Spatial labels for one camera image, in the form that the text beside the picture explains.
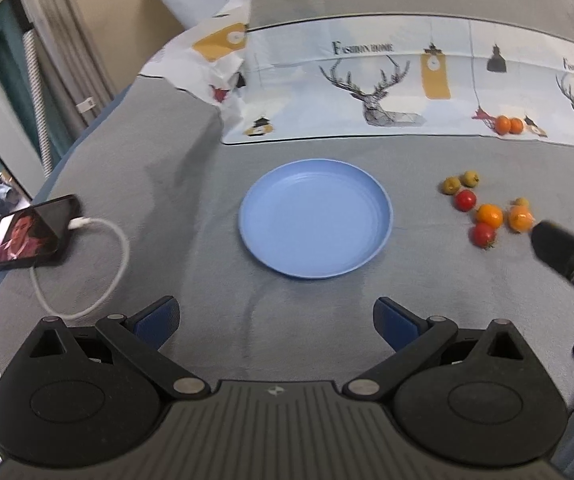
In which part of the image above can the plastic orange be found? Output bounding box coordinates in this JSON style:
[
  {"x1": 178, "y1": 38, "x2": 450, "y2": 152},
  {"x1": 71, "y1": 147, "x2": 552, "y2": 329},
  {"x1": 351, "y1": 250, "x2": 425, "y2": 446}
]
[{"x1": 507, "y1": 205, "x2": 534, "y2": 233}]

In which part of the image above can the yellow green longan fruit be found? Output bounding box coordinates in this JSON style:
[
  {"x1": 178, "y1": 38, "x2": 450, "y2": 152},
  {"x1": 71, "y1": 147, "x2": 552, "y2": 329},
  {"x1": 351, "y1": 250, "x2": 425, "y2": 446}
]
[{"x1": 441, "y1": 176, "x2": 462, "y2": 195}]

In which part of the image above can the grey sofa cover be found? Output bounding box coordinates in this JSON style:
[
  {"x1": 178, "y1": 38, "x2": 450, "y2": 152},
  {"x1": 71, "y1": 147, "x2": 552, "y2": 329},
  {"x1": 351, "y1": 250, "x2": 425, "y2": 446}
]
[{"x1": 0, "y1": 0, "x2": 574, "y2": 470}]

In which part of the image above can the deer print white cloth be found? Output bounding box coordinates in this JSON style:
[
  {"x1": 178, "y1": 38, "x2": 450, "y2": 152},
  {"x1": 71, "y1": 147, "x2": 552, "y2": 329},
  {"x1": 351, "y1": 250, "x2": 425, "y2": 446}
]
[{"x1": 142, "y1": 0, "x2": 574, "y2": 146}]

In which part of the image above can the small tan longan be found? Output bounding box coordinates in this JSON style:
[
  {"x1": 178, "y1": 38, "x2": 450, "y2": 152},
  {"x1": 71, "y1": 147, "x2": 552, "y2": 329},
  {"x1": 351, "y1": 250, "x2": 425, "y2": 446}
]
[{"x1": 514, "y1": 197, "x2": 530, "y2": 208}]

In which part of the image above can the black smartphone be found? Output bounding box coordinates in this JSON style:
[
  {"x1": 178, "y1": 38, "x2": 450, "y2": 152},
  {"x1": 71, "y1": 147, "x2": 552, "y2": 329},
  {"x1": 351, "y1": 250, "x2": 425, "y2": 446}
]
[{"x1": 0, "y1": 194, "x2": 82, "y2": 271}]

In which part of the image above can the red cherry tomato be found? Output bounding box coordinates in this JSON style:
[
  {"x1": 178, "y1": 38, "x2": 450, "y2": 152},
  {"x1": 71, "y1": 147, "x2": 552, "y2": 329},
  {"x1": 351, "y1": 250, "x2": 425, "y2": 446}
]
[
  {"x1": 471, "y1": 222, "x2": 496, "y2": 249},
  {"x1": 453, "y1": 188, "x2": 478, "y2": 212}
]

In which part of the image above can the blue plastic plate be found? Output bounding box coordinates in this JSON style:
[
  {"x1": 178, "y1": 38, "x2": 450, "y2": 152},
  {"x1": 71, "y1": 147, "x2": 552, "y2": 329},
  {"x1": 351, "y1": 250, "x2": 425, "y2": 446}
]
[{"x1": 238, "y1": 158, "x2": 394, "y2": 280}]

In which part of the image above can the mandarin orange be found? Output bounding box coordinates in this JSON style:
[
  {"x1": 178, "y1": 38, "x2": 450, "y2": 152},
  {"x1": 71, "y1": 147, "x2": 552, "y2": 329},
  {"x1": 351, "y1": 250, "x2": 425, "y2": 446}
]
[
  {"x1": 494, "y1": 115, "x2": 511, "y2": 136},
  {"x1": 509, "y1": 117, "x2": 524, "y2": 134}
]

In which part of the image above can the white charging cable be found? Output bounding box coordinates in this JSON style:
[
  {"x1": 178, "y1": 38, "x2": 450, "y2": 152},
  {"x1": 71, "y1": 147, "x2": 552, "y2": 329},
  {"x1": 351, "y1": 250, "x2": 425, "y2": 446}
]
[{"x1": 30, "y1": 216, "x2": 132, "y2": 322}]

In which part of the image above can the bare orange kumquat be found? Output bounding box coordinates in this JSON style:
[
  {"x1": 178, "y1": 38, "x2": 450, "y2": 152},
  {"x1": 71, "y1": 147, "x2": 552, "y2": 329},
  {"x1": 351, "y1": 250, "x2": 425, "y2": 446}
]
[{"x1": 474, "y1": 204, "x2": 504, "y2": 230}]

